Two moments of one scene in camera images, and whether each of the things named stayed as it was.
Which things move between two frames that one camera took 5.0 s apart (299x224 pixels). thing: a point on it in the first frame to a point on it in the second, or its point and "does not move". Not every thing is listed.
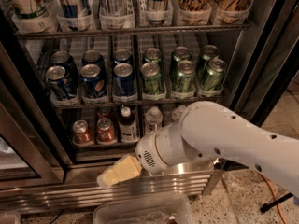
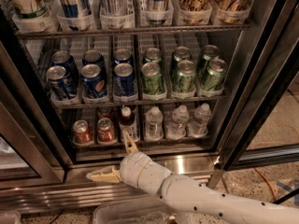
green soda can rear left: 152,55 does not move
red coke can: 81,133 does not move
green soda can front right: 214,77 does not move
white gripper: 148,152 to 132,168
